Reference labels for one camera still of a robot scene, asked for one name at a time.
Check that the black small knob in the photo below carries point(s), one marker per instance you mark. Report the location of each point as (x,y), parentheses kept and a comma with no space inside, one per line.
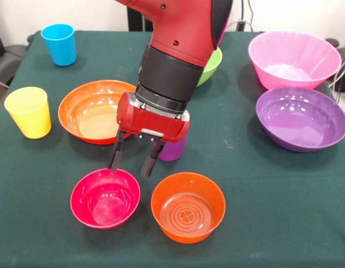
(30,38)

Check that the purple wide shallow bowl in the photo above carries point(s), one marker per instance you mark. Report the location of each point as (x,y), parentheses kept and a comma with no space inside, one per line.
(301,120)

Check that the pink large bowl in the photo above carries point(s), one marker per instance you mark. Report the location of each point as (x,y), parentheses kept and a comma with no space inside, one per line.
(292,61)

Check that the yellow plastic cup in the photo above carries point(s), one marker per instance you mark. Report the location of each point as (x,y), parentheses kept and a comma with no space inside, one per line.
(30,120)

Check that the red small bowl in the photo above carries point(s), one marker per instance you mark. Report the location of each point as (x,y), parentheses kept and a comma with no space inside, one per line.
(105,206)

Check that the orange small bowl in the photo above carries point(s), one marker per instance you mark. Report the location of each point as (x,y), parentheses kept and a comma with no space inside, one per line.
(189,231)

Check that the dark green table cloth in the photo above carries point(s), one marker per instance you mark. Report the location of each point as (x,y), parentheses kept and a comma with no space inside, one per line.
(245,209)

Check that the black power plug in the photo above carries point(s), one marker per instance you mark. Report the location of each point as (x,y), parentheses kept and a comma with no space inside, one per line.
(240,25)

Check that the green bowl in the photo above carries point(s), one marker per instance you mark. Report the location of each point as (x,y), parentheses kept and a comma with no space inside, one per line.
(211,67)

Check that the black office chair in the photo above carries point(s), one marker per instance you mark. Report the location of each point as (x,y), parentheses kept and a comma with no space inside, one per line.
(10,56)

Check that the orange wide shallow bowl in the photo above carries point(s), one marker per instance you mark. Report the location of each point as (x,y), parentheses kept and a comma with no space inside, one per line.
(91,117)

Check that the blue plastic cup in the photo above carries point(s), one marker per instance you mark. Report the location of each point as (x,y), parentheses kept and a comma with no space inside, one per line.
(61,47)

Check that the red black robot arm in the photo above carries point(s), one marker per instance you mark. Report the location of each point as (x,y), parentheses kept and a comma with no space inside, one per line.
(178,36)

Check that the black rounded object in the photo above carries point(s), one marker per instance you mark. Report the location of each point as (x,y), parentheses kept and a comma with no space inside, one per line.
(332,42)

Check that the purple plastic cup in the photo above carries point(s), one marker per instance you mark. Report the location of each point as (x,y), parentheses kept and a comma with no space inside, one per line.
(174,152)

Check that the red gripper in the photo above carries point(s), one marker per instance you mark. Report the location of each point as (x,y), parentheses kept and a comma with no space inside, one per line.
(153,124)

